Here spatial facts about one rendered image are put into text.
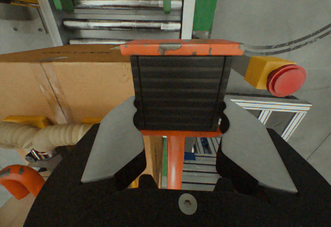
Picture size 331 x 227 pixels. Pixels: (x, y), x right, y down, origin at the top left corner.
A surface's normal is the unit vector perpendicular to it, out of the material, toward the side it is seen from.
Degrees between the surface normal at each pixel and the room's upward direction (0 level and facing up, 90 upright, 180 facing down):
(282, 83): 0
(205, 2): 0
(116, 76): 1
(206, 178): 90
